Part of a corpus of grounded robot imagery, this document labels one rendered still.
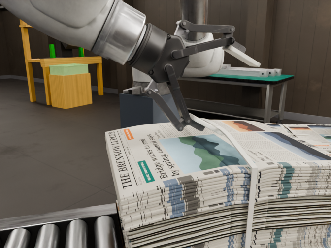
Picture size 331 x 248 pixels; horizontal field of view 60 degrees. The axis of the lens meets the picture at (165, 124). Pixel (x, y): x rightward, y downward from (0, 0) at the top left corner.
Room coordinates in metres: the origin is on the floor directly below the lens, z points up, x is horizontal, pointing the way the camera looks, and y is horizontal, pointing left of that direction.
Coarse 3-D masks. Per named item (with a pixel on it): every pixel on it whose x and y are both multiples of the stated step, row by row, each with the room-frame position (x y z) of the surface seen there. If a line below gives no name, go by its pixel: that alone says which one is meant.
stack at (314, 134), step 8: (280, 128) 1.30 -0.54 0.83; (288, 128) 1.30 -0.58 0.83; (296, 128) 1.30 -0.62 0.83; (304, 128) 1.30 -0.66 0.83; (312, 128) 1.30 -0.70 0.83; (320, 128) 1.30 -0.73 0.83; (328, 128) 1.30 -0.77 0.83; (296, 136) 1.20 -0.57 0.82; (304, 136) 1.19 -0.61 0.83; (312, 136) 1.18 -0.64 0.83; (320, 136) 1.18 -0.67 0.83; (328, 136) 1.18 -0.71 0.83; (312, 144) 1.08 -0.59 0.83; (320, 144) 1.08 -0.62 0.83; (328, 144) 1.08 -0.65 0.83
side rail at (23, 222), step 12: (108, 204) 0.68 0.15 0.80; (24, 216) 0.63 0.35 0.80; (36, 216) 0.63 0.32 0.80; (48, 216) 0.63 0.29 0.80; (60, 216) 0.63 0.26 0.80; (72, 216) 0.63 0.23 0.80; (84, 216) 0.63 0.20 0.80; (96, 216) 0.63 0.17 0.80; (0, 228) 0.58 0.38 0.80; (12, 228) 0.58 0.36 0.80; (24, 228) 0.59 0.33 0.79; (36, 228) 0.59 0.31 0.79; (60, 228) 0.61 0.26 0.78; (60, 240) 0.61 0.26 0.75; (120, 240) 0.64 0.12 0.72
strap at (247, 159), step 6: (204, 120) 0.56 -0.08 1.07; (216, 126) 0.51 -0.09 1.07; (222, 132) 0.48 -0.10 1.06; (228, 132) 0.48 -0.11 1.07; (228, 138) 0.46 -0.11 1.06; (234, 144) 0.44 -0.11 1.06; (240, 150) 0.42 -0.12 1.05; (246, 156) 0.41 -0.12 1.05; (246, 162) 0.40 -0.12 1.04; (252, 162) 0.40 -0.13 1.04
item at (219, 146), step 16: (192, 128) 0.60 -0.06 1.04; (208, 144) 0.49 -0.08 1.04; (224, 144) 0.49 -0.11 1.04; (240, 144) 0.49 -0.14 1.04; (224, 160) 0.41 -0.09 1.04; (240, 160) 0.42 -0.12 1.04; (256, 160) 0.42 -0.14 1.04; (240, 176) 0.38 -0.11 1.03; (272, 176) 0.39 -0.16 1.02; (240, 192) 0.38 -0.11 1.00; (256, 192) 0.39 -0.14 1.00; (240, 208) 0.39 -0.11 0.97; (256, 208) 0.39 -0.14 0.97; (240, 224) 0.39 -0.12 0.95; (256, 224) 0.39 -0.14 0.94; (240, 240) 0.39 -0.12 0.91; (256, 240) 0.40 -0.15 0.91
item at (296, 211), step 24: (216, 120) 0.67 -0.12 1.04; (240, 120) 0.69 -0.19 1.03; (264, 144) 0.50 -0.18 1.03; (288, 144) 0.51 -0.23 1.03; (288, 168) 0.40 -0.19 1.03; (312, 168) 0.41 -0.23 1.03; (288, 192) 0.40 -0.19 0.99; (312, 192) 0.41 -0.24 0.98; (288, 216) 0.41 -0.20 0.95; (312, 216) 0.42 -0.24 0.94; (264, 240) 0.40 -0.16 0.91; (288, 240) 0.41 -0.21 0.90; (312, 240) 0.42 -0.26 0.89
